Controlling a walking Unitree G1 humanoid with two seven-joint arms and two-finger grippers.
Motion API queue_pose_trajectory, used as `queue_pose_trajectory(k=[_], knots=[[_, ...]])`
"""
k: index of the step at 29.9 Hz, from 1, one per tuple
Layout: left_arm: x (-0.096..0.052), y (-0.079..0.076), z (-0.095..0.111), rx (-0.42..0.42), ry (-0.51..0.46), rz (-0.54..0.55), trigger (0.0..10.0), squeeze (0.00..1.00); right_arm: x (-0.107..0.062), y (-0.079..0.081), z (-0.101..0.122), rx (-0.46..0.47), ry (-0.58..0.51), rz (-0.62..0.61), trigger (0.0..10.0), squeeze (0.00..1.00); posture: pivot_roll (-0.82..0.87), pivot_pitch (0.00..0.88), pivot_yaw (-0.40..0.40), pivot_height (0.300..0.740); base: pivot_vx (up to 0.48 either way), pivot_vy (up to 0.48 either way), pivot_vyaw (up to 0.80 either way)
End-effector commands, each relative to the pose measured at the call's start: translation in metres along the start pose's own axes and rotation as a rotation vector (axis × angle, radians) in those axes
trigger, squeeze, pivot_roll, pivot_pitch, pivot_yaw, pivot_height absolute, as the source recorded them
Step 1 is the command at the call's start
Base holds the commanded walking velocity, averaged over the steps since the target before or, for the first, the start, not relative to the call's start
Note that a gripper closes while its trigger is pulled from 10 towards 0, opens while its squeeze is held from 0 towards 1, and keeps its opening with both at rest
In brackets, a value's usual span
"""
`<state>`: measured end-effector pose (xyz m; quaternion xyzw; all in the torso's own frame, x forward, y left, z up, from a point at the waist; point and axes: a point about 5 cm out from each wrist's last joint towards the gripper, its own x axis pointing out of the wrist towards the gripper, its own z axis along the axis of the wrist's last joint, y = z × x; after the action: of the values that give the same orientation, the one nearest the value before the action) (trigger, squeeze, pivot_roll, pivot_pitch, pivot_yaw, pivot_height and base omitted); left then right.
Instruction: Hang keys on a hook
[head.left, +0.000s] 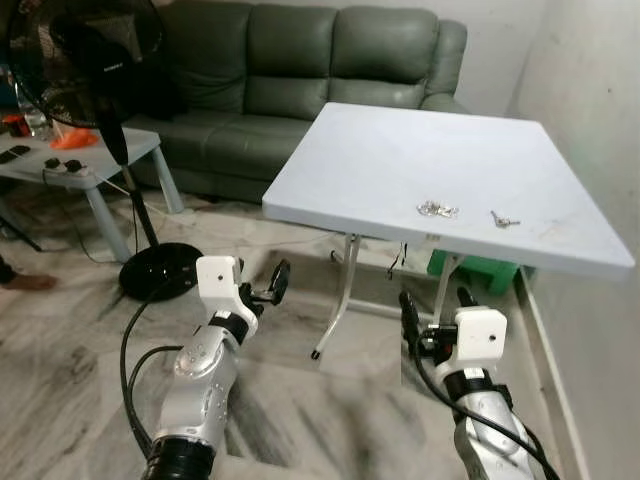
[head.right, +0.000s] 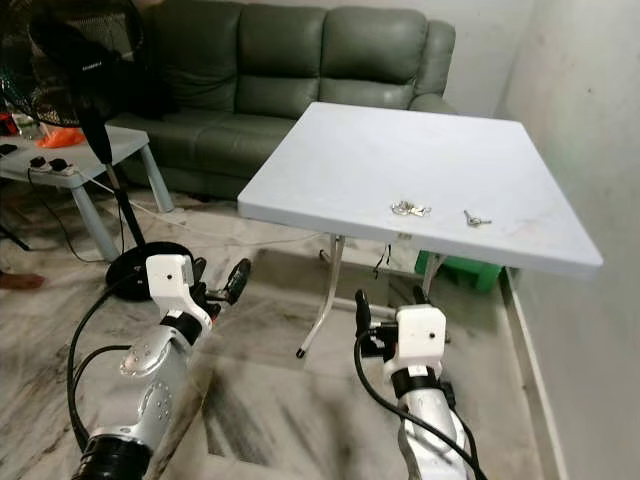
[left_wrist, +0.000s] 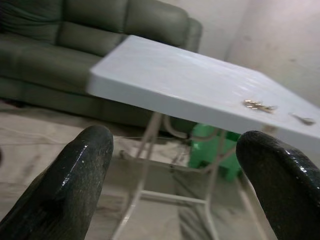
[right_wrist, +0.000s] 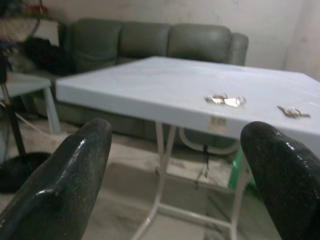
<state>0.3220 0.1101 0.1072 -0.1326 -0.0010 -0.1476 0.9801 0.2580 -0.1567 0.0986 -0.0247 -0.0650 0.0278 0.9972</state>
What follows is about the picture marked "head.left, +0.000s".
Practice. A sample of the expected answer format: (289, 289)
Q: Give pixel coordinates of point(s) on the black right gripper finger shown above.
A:
(409, 312)
(466, 300)

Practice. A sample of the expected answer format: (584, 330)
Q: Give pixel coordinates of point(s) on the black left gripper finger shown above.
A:
(243, 270)
(279, 282)

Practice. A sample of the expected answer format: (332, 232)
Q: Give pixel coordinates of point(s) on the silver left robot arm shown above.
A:
(200, 385)

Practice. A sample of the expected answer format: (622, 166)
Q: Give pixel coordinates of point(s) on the green plastic crate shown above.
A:
(485, 272)

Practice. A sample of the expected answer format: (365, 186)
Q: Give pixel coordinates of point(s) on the single silver key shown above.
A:
(503, 219)

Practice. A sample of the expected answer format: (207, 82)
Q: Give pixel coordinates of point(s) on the white folding table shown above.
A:
(420, 160)

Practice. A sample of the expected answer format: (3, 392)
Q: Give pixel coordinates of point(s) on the grey low side table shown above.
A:
(120, 150)

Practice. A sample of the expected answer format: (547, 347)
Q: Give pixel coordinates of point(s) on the white power strip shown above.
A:
(70, 171)

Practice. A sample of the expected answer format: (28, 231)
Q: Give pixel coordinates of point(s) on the orange cloth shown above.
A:
(75, 138)

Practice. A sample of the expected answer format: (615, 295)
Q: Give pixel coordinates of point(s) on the green leather sofa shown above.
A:
(290, 60)

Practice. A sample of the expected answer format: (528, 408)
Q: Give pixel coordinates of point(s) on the person's bare foot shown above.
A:
(28, 281)

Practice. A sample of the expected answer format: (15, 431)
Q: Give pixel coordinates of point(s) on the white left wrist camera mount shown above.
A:
(218, 285)

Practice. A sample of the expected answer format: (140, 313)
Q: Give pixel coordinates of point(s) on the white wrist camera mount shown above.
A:
(482, 338)
(218, 285)

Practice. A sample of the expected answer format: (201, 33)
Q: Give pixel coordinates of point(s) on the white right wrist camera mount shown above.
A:
(482, 338)

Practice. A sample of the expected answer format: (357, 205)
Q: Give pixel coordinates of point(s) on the black pedestal fan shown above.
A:
(112, 135)

